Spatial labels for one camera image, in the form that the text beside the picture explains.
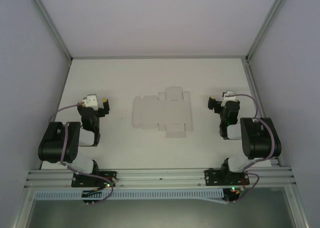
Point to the aluminium mounting rail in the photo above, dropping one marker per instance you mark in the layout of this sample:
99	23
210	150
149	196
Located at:
160	175

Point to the grey metal panel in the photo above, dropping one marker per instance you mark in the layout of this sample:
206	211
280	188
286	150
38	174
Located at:
160	215

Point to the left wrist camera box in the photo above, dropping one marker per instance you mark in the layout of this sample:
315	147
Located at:
90	100

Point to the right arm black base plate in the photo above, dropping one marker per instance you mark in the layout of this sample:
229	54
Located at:
212	178

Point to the white paper box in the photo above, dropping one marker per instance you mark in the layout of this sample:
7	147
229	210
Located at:
162	111

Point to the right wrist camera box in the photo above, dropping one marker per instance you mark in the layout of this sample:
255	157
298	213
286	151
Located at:
228	95

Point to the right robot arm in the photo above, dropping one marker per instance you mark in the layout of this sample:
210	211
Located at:
260	140

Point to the aluminium frame post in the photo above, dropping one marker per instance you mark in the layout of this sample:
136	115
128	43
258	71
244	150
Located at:
50	25
267	25

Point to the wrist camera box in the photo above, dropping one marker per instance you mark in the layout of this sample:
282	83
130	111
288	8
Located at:
228	95
90	100

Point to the aluminium side rail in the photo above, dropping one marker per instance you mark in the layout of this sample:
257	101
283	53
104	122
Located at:
255	98

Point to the aluminium frame crossbar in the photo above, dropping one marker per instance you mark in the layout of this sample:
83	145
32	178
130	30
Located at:
160	57

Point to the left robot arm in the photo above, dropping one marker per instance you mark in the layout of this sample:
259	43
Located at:
55	143

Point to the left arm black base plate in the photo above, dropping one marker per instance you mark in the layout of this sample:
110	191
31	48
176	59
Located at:
82	180

